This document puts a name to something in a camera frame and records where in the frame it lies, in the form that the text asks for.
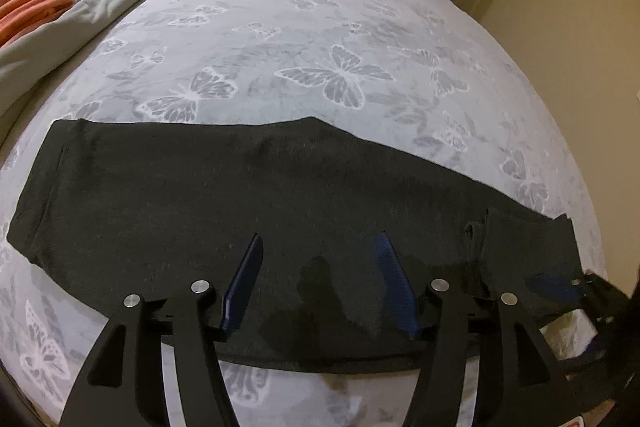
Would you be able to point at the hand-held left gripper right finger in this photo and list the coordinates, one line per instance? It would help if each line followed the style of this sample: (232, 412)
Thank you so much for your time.
(399, 292)

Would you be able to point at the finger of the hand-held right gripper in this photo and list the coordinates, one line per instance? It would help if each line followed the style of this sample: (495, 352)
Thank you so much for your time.
(552, 283)

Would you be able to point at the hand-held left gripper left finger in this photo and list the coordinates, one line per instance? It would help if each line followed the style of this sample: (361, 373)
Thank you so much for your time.
(243, 277)

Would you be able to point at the black pants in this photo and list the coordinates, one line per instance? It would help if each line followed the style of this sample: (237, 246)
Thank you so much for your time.
(280, 227)

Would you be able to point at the grey butterfly print blanket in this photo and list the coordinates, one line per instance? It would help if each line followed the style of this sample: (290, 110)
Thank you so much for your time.
(310, 47)

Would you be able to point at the grey comforter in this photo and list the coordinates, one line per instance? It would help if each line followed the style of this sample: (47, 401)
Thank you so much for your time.
(65, 7)

